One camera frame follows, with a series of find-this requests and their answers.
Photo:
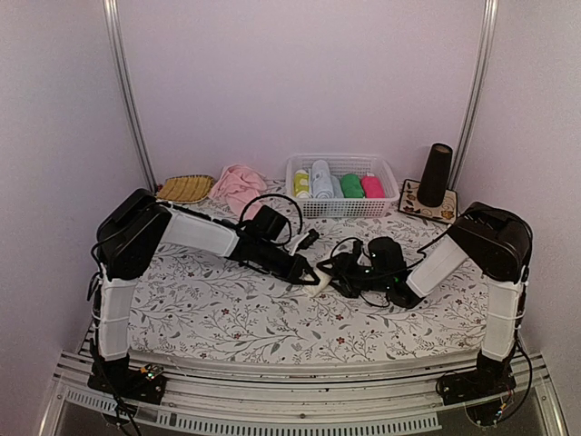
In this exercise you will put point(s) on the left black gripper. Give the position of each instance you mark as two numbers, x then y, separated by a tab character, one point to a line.
300	266

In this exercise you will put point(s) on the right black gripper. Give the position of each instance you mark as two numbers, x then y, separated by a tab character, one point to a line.
344	268

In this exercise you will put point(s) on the white plastic basket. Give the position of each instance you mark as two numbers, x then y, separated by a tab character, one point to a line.
341	164

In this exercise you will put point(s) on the pink towel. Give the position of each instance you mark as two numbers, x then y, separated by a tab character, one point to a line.
237	186

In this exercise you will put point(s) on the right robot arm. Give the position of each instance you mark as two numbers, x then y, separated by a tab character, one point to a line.
497	241

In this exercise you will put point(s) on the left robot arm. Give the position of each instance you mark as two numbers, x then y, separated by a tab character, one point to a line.
129	237

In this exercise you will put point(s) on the grey blue rolled towel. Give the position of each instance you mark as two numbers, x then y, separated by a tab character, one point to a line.
337	190

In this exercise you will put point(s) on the light blue rolled towel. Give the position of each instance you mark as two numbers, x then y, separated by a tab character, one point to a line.
320	178

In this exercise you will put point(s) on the yellow dotted rolled towel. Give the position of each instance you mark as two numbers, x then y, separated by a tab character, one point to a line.
301	184

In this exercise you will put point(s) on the green rolled towel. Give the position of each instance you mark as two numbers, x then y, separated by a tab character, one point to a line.
351	186

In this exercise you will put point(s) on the magenta rolled towel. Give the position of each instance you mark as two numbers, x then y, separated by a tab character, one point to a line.
372	187

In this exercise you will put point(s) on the floral tablecloth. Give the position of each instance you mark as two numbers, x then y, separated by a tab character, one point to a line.
190	303

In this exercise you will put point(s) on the floral coaster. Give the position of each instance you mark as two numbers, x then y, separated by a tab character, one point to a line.
409	204

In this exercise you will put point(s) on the dark brown tall cup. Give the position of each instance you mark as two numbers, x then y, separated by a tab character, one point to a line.
434	180

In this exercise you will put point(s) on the yellow woven mat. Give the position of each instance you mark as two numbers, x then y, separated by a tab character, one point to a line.
186	189

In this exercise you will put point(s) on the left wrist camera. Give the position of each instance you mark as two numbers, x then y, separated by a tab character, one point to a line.
303	241

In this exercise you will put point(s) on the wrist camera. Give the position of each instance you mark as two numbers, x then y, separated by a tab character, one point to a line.
303	241
357	250

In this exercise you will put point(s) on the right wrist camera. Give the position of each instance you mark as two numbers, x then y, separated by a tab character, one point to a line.
357	250

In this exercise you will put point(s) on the aluminium front rail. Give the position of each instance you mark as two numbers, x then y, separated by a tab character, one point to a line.
373	398

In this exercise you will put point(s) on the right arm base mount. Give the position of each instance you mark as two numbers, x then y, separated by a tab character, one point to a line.
457	387

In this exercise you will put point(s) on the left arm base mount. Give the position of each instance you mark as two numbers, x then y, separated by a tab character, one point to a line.
127	384

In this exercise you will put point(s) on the right aluminium frame post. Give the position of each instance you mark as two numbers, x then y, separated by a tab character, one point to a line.
483	56

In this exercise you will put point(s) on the aluminium frame post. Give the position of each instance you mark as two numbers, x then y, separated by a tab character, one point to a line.
483	56
114	30

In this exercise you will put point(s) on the left aluminium frame post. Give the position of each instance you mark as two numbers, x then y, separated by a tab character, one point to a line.
114	30

